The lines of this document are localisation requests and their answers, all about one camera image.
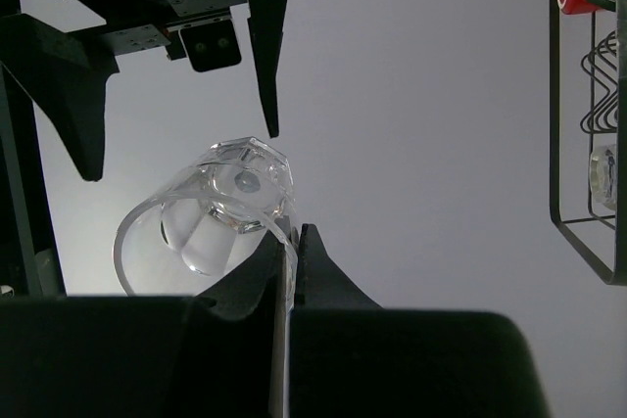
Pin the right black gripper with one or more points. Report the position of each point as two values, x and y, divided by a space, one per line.
66 76

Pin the black wire dish rack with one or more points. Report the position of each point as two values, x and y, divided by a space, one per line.
599 237

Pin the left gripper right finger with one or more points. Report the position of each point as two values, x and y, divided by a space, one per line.
351 357

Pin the clear glass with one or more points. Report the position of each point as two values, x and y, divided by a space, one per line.
603 175
207 220

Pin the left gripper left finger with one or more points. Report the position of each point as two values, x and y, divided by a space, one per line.
220 354

